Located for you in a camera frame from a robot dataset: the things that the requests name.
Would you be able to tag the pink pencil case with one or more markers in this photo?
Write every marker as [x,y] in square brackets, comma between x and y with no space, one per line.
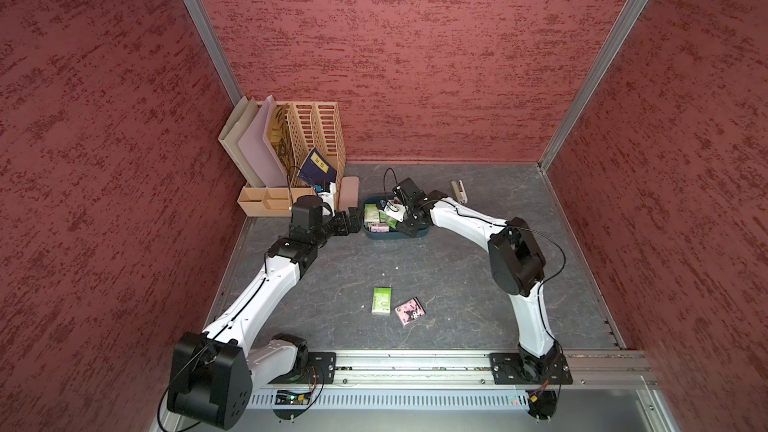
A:
[348,193]

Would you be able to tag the gold patterned book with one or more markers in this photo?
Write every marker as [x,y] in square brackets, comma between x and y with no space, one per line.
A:
[279,136]

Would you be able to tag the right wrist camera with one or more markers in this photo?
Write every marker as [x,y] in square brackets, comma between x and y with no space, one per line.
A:
[407,190]

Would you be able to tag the teal plastic storage box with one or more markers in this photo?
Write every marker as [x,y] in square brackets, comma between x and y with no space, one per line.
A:
[392,235]

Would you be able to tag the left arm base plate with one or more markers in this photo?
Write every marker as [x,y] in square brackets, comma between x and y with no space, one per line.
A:
[308,368]

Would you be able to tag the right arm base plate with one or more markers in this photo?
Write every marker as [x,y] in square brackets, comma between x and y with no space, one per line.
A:
[522,368]

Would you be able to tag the dark blue booklet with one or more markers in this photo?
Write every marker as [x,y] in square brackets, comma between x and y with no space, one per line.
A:
[317,172]

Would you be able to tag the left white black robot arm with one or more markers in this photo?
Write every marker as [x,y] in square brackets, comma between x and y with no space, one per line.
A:
[214,372]

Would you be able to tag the green tissue pack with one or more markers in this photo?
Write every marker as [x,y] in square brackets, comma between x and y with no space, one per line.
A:
[381,301]
[389,221]
[371,214]

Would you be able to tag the pink tissue pack bottom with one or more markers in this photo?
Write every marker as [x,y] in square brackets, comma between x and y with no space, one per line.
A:
[410,311]

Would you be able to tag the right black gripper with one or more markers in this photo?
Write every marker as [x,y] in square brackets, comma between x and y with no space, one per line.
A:
[408,230]

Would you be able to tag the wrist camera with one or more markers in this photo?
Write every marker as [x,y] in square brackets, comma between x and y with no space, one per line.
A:
[407,190]
[310,212]

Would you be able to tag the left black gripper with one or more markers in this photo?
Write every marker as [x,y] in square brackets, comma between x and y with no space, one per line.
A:
[343,228]

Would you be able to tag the aluminium front rail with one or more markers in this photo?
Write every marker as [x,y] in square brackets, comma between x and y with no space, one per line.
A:
[466,369]

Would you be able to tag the lilac folder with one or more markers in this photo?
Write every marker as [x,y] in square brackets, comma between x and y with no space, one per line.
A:
[258,150]

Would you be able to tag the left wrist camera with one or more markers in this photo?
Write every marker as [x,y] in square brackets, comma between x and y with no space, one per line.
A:
[310,212]

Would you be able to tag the beige folder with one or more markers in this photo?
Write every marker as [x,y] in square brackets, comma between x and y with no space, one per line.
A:
[233,131]

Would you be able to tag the beige stapler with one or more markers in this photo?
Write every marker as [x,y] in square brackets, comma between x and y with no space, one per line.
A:
[459,191]

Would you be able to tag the pink tissue pack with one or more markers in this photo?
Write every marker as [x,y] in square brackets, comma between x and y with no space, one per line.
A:
[410,311]
[378,228]

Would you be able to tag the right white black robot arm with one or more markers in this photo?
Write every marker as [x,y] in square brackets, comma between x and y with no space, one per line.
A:
[517,266]

